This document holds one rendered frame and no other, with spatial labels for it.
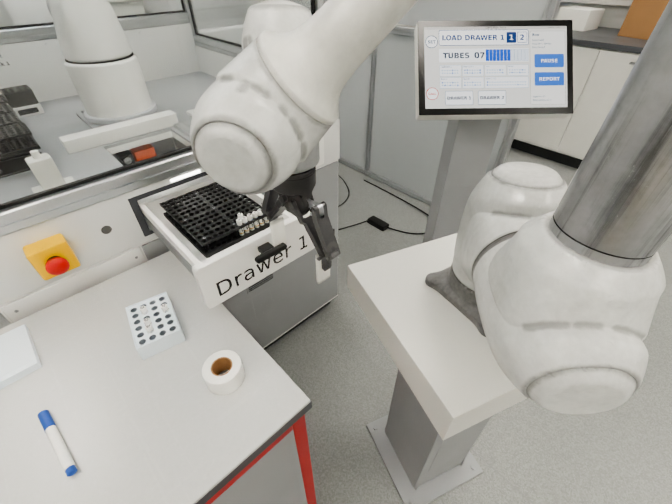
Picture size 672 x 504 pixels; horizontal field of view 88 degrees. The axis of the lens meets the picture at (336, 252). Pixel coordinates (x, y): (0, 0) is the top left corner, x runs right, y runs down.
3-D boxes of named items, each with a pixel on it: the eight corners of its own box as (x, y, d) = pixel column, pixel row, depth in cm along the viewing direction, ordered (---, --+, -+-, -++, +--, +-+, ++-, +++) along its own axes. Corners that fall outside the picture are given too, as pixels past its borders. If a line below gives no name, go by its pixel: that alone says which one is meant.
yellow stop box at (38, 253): (83, 267, 78) (66, 242, 73) (45, 283, 74) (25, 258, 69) (76, 256, 80) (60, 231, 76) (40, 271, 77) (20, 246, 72)
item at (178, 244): (306, 242, 85) (305, 221, 81) (210, 296, 72) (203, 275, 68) (223, 182, 107) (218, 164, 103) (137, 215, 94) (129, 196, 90)
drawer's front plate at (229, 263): (316, 247, 86) (314, 209, 79) (209, 310, 71) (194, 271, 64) (312, 243, 87) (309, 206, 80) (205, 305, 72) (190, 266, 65)
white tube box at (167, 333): (186, 340, 72) (180, 329, 70) (143, 360, 69) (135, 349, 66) (171, 302, 80) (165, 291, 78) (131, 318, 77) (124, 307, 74)
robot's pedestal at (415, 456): (482, 473, 121) (583, 345, 71) (408, 514, 112) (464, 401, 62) (431, 396, 142) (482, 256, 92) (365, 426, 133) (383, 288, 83)
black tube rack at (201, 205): (273, 233, 87) (270, 212, 83) (209, 266, 78) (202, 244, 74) (227, 199, 99) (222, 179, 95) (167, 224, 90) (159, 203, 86)
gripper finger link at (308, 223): (304, 194, 61) (308, 192, 60) (334, 251, 62) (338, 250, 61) (287, 203, 59) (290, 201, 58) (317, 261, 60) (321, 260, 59)
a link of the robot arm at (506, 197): (523, 248, 74) (563, 148, 60) (554, 313, 60) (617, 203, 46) (445, 243, 76) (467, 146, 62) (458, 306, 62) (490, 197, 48)
